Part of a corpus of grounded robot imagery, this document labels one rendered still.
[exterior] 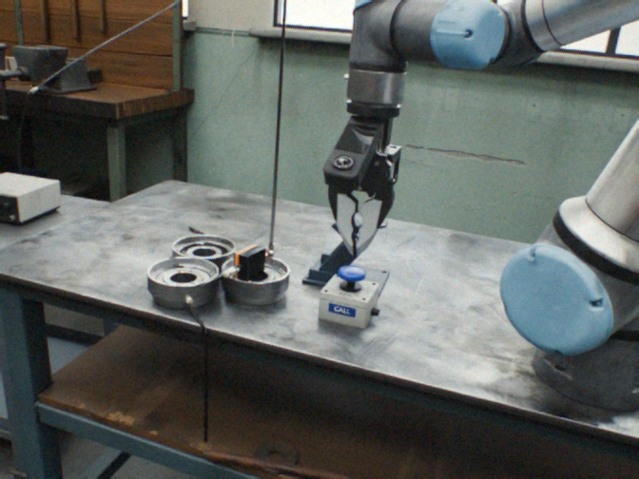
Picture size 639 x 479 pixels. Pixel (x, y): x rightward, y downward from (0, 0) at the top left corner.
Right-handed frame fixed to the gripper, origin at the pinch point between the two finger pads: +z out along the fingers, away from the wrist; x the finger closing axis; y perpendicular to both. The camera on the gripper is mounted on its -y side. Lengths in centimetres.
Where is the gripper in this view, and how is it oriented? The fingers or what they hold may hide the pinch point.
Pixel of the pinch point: (355, 248)
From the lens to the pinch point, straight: 83.2
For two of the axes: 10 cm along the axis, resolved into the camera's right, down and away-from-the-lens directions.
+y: 3.4, -3.2, 8.8
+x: -9.4, -1.9, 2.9
